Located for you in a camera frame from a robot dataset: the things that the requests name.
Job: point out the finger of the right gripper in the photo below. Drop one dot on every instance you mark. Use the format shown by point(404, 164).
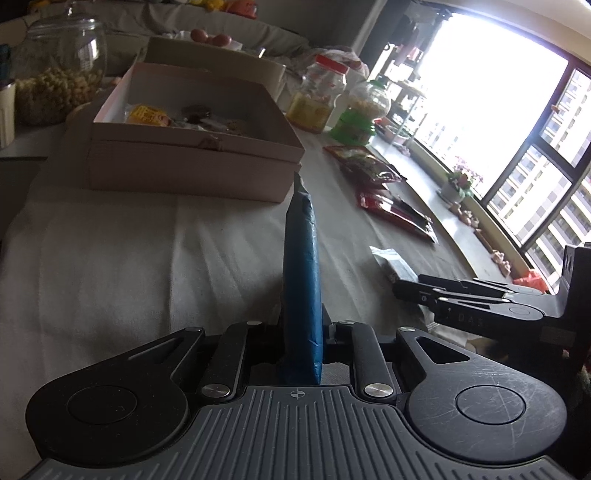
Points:
point(471, 287)
point(447, 304)

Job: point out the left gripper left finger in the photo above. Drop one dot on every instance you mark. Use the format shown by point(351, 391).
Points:
point(130, 406)

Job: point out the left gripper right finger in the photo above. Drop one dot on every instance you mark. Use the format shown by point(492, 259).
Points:
point(462, 404)

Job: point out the clear date snack packet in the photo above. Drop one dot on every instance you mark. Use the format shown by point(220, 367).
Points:
point(393, 265)

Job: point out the long red wafer packet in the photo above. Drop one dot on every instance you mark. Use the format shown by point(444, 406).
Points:
point(380, 203)

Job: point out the small red sachet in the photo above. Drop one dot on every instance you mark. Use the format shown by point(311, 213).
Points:
point(410, 211)

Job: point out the blue snack bag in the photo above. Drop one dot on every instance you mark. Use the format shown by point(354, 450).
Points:
point(302, 295)

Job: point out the dark red snack bag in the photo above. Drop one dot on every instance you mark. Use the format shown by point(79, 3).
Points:
point(364, 166)

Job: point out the pink cardboard box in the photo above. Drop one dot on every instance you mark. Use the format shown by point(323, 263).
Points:
point(258, 164)

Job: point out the yellow corn snack packet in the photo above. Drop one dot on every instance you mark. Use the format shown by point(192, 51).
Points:
point(232, 127)

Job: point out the yellow bread packet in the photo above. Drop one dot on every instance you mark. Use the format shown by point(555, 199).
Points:
point(141, 114)

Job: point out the green white snack bag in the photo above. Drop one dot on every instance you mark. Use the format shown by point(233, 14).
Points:
point(195, 114)

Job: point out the red orange bag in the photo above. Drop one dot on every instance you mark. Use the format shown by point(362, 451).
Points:
point(533, 280)

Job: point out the potted flower plant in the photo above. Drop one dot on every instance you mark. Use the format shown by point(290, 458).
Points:
point(460, 184)

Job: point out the green candy dispenser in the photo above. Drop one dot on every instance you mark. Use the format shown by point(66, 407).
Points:
point(368, 102)

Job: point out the metal plant shelf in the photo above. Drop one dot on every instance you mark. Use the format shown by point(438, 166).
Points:
point(408, 109)

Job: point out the red lid plastic jar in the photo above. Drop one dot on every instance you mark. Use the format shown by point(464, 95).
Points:
point(314, 101)

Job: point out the beige mug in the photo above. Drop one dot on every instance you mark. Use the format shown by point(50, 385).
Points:
point(7, 112)

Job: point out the large glass jar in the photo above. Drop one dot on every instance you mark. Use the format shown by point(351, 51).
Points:
point(59, 66)

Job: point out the orange plush toy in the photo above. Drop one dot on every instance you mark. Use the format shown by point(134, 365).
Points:
point(244, 8)

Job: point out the pink eggs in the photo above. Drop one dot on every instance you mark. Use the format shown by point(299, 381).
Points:
point(218, 40)

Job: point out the grey covered sofa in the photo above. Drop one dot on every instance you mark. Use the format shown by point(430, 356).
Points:
point(128, 27)

